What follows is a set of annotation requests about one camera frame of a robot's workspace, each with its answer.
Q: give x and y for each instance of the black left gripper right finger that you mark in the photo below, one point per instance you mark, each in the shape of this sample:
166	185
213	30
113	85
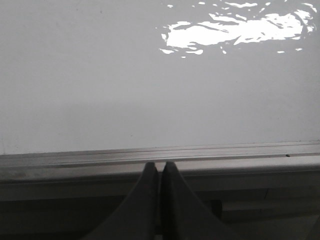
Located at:
184	216

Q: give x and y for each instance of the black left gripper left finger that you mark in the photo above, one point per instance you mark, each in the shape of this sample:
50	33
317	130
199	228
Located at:
135	218

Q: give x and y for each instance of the white whiteboard surface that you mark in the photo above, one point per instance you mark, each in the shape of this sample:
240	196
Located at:
80	75

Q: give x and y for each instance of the grey aluminium whiteboard frame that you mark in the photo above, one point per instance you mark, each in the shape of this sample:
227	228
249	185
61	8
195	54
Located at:
37	175

